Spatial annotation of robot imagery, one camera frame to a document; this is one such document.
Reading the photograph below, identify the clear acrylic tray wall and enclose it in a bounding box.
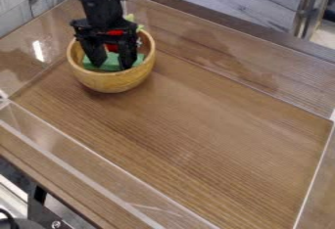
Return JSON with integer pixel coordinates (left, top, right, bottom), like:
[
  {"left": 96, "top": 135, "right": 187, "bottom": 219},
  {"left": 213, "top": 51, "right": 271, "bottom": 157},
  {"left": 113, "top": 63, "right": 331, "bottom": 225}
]
[{"left": 0, "top": 96, "right": 219, "bottom": 229}]

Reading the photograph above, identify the metal table leg background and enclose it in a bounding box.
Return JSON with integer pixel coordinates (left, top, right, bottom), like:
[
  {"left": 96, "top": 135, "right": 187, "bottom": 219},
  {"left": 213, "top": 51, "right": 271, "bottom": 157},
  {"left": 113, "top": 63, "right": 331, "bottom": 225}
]
[{"left": 292, "top": 0, "right": 328, "bottom": 40}]

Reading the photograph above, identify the black table clamp bracket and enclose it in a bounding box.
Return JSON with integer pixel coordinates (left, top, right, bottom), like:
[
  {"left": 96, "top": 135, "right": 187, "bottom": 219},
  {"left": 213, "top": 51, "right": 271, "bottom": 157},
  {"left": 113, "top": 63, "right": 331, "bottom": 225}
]
[{"left": 28, "top": 186, "right": 73, "bottom": 229}]

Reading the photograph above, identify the green rectangular block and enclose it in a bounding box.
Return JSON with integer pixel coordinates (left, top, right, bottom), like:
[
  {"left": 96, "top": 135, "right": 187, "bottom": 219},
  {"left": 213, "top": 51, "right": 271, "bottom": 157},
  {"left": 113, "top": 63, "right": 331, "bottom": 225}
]
[{"left": 81, "top": 51, "right": 147, "bottom": 72}]

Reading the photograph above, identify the wooden bowl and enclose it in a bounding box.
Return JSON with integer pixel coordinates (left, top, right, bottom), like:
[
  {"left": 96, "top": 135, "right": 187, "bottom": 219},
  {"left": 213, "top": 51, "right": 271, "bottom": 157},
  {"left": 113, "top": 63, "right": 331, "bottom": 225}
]
[{"left": 66, "top": 29, "right": 156, "bottom": 93}]

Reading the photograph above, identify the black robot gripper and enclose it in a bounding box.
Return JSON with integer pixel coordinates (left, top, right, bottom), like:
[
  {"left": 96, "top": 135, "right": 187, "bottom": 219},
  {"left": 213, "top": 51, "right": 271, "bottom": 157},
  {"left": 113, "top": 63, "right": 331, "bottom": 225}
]
[{"left": 70, "top": 0, "right": 137, "bottom": 70}]

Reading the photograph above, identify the black cable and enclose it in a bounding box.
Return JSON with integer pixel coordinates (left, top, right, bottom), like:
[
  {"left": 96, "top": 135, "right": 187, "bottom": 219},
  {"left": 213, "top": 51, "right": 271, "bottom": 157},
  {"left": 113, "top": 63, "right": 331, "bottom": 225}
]
[{"left": 0, "top": 207, "right": 21, "bottom": 229}]

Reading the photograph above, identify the red plush strawberry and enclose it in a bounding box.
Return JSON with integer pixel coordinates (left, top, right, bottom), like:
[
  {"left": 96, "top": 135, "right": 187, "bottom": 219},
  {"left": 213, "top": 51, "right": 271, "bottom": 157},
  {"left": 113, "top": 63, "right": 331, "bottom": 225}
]
[{"left": 104, "top": 14, "right": 143, "bottom": 53}]

